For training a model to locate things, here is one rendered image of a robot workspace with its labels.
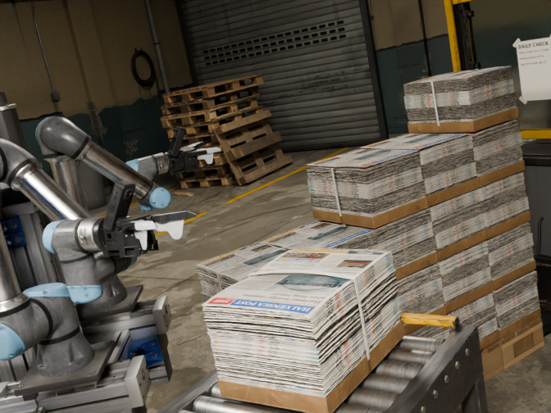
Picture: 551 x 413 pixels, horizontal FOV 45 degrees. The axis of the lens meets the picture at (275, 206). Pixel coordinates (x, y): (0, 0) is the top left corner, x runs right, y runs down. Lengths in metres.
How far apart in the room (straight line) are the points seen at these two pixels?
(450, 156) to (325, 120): 7.46
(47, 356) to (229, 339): 0.61
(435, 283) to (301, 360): 1.45
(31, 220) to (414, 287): 1.44
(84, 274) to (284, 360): 0.50
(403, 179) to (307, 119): 7.78
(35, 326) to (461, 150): 1.77
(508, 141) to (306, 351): 1.87
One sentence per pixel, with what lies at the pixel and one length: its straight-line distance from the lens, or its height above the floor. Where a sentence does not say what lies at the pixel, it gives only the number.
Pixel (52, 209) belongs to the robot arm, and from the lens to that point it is 1.75.
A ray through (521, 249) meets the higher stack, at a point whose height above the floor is 0.50.
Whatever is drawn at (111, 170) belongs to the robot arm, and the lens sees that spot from 2.34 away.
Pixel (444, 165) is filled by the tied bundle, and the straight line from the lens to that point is 2.76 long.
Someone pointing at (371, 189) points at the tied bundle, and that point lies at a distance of 2.50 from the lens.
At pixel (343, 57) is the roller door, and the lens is 9.87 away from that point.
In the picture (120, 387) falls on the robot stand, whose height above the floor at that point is 0.75.
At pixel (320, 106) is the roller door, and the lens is 10.19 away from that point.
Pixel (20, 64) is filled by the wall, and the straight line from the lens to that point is 9.67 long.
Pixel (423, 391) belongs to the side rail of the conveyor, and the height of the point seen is 0.80.
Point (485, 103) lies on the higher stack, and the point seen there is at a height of 1.16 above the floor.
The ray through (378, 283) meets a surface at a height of 0.98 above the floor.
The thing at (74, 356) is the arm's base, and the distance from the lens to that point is 1.93.
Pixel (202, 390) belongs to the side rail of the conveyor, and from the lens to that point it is 1.65.
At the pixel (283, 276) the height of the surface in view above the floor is 1.03.
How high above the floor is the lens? 1.52
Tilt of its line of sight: 12 degrees down
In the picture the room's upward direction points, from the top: 11 degrees counter-clockwise
